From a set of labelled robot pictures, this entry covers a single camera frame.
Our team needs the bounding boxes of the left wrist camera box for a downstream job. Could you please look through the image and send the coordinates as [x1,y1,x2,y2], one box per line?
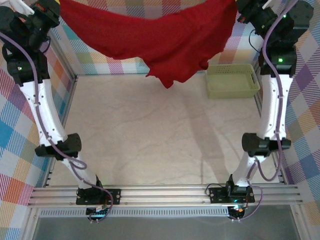
[6,0,35,16]

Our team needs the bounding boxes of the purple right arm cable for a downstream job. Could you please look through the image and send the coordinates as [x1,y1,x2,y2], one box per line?
[229,0,300,223]

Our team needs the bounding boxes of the red t-shirt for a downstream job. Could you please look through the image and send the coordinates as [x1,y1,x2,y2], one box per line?
[58,0,237,90]

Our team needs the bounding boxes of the grey slotted cable duct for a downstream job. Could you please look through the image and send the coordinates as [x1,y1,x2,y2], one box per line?
[39,209,230,218]

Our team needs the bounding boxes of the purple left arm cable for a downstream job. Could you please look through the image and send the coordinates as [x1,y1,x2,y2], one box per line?
[0,32,116,224]

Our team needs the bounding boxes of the grey metal panel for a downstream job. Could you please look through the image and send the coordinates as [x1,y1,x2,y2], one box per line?
[32,216,301,240]

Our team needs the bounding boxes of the pale green plastic basket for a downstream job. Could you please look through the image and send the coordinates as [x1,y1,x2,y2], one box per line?
[205,63,261,100]

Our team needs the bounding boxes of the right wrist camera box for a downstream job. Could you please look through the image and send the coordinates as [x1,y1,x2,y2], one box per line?
[261,0,280,10]

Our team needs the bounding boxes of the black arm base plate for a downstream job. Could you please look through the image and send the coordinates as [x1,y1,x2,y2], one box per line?
[209,187,255,204]
[76,189,122,206]

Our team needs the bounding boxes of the small circuit board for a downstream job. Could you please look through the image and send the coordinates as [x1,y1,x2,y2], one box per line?
[228,204,248,215]
[86,206,111,218]

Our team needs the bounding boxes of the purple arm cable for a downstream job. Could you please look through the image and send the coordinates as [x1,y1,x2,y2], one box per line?
[229,0,300,223]
[0,32,116,224]

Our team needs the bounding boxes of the aluminium mounting rail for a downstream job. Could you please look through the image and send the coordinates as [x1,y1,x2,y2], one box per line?
[26,184,303,208]

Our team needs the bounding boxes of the aluminium frame post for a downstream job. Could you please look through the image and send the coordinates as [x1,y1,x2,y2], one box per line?
[47,37,78,82]
[252,56,264,76]

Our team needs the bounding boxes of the long aluminium wall rail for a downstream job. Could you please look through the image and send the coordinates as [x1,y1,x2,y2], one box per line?
[74,72,207,76]

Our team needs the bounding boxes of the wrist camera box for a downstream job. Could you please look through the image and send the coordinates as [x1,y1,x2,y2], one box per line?
[6,0,35,16]
[261,0,280,10]

